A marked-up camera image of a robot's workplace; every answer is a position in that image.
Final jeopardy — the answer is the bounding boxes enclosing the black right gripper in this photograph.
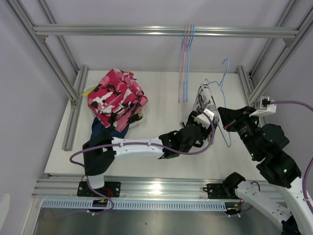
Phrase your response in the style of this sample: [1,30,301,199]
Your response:
[217,106,261,159]

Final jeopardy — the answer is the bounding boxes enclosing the white newspaper print trousers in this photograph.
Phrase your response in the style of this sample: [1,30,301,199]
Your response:
[193,81,220,141]

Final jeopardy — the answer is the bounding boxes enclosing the blue wire hanger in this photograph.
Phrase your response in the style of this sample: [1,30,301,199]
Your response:
[178,25,187,103]
[181,24,193,103]
[205,58,232,148]
[183,24,195,103]

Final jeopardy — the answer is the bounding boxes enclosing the pink camouflage trousers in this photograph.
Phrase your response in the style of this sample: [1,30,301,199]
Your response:
[87,68,148,132]

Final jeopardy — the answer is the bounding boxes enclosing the dark blue denim trousers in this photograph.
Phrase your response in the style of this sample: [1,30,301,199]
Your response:
[90,117,129,143]

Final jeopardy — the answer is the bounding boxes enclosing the pink wire hanger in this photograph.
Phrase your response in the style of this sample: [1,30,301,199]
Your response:
[180,25,189,103]

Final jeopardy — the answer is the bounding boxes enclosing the lime green trousers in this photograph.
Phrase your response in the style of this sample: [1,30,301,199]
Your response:
[82,90,92,97]

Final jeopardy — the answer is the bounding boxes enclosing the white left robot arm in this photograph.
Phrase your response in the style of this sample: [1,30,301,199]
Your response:
[82,109,220,196]

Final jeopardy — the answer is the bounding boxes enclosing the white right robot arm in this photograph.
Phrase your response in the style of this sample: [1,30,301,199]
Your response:
[218,106,313,235]

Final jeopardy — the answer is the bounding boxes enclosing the white plastic basket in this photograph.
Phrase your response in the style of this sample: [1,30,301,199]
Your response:
[130,109,146,128]

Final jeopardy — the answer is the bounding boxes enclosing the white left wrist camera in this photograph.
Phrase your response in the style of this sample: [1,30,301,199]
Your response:
[194,109,215,129]

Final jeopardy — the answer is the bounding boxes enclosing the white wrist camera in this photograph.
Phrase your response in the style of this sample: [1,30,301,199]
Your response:
[194,109,215,129]
[249,96,277,118]

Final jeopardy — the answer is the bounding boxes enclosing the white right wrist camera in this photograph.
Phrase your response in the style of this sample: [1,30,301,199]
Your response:
[249,96,277,118]

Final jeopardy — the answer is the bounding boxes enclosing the front aluminium mounting rail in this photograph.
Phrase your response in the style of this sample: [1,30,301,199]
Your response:
[32,176,222,201]

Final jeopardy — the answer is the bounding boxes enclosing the aluminium hanging rail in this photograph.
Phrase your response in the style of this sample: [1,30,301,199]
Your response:
[33,24,299,39]

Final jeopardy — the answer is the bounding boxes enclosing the slotted cable duct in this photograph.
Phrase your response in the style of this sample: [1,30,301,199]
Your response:
[42,198,226,212]

